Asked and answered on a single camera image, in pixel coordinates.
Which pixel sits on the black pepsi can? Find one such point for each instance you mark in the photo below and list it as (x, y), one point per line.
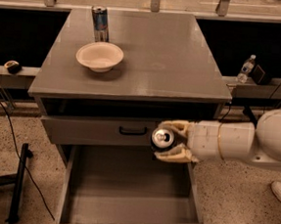
(162, 138)

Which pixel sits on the tall silver blue can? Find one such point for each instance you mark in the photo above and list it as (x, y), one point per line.
(100, 22)

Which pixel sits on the black floor stand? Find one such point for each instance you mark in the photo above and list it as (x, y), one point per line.
(17, 180)

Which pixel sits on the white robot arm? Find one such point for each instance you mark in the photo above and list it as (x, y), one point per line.
(258, 145)

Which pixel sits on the grey drawer cabinet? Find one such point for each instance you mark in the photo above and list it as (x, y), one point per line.
(167, 71)

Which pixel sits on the black stand leg right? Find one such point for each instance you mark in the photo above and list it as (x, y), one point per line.
(248, 112)

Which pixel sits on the white paper bowl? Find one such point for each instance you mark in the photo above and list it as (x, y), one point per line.
(99, 57)

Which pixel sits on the black tape measure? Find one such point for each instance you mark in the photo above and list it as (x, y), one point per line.
(12, 67)

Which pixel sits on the small black box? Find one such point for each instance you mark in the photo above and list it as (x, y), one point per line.
(261, 75)

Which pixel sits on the grey drawer with black handle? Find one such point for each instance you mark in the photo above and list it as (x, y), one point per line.
(92, 130)

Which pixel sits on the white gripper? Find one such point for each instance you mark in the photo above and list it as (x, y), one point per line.
(204, 138)

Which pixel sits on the open grey bottom drawer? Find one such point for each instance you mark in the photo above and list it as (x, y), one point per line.
(127, 185)

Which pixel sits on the clear water bottle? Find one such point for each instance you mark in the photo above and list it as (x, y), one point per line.
(246, 68)

